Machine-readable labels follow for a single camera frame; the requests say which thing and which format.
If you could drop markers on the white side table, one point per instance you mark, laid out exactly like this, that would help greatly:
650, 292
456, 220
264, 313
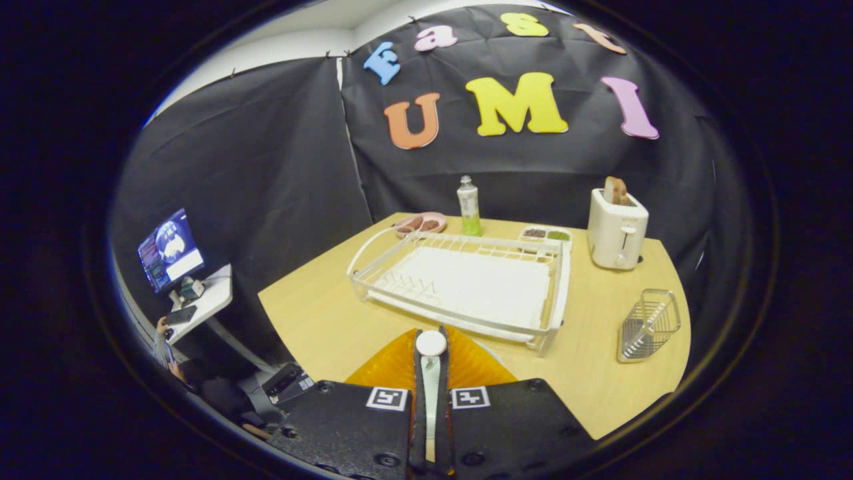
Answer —
213, 296

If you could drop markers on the green plastic bottle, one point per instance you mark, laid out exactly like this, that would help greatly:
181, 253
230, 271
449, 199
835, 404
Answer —
469, 206

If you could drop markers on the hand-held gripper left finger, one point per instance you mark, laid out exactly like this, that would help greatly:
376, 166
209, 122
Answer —
418, 413

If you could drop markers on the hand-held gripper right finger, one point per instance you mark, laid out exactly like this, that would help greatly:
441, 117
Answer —
444, 413

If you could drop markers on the computer monitor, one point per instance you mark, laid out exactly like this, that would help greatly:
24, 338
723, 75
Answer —
170, 250

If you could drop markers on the white dish rack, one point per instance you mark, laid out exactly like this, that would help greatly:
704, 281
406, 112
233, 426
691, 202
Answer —
466, 286

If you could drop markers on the black phone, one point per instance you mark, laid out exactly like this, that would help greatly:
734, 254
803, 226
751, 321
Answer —
181, 314

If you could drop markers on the brown sausage piece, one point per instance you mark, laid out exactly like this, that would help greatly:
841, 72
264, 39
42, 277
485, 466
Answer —
408, 224
431, 224

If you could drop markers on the small grey device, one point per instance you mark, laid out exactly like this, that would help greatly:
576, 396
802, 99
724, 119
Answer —
190, 289

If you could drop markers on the black backdrop cloth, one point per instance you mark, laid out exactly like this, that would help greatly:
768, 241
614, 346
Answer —
266, 166

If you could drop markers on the toast slice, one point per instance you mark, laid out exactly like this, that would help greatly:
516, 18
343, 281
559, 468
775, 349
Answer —
614, 190

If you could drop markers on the pink plate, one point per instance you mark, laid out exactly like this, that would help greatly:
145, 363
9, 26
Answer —
420, 233

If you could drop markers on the white toaster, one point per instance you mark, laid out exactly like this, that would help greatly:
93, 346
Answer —
616, 230

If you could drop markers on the white condiment tray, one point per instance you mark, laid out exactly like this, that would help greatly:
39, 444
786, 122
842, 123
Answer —
545, 234

